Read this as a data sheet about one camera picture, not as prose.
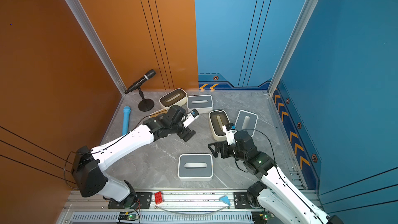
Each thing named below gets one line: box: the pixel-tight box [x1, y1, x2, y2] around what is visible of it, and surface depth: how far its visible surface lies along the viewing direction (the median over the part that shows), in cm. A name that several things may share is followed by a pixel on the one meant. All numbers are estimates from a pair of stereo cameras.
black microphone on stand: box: [124, 68, 158, 112], surface depth 98 cm
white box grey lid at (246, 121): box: [235, 109, 259, 137], surface depth 101 cm
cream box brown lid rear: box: [159, 88, 188, 111], surface depth 111 cm
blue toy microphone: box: [122, 105, 132, 136], surface depth 104 cm
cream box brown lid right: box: [208, 109, 231, 142], surface depth 98 cm
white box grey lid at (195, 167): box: [177, 153, 214, 181], surface depth 81 cm
